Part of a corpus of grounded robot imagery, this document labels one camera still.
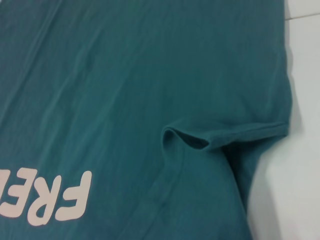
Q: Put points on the teal t-shirt with FREE print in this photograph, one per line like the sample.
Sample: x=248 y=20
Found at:
x=150 y=87

